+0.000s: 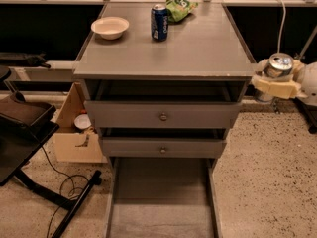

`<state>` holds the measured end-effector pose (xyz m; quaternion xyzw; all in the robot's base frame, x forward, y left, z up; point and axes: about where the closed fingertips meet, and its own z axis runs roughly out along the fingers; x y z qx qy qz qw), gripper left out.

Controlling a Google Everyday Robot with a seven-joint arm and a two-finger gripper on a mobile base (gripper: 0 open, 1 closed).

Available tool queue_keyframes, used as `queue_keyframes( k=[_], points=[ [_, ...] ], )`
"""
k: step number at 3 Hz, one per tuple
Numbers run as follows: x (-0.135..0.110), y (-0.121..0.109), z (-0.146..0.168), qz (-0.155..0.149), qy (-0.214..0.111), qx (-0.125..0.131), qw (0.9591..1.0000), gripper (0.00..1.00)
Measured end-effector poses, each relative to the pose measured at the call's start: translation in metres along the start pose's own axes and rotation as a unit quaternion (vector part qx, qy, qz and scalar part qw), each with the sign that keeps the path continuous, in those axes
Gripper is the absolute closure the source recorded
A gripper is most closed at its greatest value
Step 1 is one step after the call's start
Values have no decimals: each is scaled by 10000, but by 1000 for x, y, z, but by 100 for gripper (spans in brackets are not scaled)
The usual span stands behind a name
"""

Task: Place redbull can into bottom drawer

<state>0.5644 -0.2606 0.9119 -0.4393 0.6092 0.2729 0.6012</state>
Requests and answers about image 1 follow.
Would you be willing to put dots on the black stand with tray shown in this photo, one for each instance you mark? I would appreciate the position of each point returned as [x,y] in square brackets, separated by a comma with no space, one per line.
[24,128]

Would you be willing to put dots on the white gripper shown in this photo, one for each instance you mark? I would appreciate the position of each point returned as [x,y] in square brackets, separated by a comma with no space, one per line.
[309,80]

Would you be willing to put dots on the blue pepsi can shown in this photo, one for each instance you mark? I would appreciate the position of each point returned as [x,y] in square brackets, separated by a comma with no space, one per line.
[159,22]

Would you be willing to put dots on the grey bottom drawer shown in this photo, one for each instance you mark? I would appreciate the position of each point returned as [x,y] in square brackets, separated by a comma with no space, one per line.
[162,198]

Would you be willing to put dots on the white bowl in box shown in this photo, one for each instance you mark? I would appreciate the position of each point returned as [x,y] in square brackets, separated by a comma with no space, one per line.
[82,122]

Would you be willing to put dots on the grey drawer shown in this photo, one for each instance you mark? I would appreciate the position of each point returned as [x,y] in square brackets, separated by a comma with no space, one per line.
[162,198]
[161,104]
[163,143]

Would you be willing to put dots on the red bull can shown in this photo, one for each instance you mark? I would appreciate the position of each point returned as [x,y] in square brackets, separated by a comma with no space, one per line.
[275,79]

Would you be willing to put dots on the cardboard box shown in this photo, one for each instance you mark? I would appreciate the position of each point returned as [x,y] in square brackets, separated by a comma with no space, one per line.
[73,144]

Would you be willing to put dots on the green chip bag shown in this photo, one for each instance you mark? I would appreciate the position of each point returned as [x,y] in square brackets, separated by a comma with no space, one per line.
[179,9]

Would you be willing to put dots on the grey middle drawer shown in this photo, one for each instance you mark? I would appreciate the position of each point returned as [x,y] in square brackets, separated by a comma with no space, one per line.
[163,143]

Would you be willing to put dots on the metal frame rail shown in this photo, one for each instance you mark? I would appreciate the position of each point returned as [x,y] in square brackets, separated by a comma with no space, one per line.
[136,70]

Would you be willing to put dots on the grey top drawer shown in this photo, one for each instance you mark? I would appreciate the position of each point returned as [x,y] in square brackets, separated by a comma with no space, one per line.
[161,104]

